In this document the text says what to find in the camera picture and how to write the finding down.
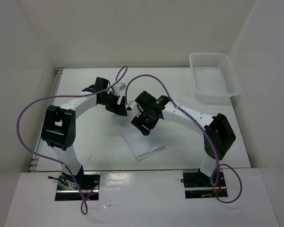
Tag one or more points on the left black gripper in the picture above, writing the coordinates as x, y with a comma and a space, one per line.
120, 109

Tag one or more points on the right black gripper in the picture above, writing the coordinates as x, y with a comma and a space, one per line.
138, 121

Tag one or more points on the white skirt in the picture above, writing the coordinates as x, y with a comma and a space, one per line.
141, 146

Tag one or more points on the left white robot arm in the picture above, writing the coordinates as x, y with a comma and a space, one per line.
59, 128

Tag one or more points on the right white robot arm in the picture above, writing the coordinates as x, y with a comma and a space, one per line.
216, 130

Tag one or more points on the white perforated plastic basket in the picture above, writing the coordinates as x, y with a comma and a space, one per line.
213, 76

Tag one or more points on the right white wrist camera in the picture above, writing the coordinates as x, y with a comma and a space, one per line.
133, 108

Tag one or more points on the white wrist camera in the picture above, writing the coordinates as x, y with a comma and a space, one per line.
133, 108
118, 87

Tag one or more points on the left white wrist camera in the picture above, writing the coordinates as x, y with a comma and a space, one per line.
118, 87

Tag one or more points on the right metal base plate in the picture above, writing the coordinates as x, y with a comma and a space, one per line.
197, 185

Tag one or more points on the metal base plate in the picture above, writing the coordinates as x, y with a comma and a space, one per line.
197, 185
67, 190

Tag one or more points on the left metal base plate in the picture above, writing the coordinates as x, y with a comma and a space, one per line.
67, 190

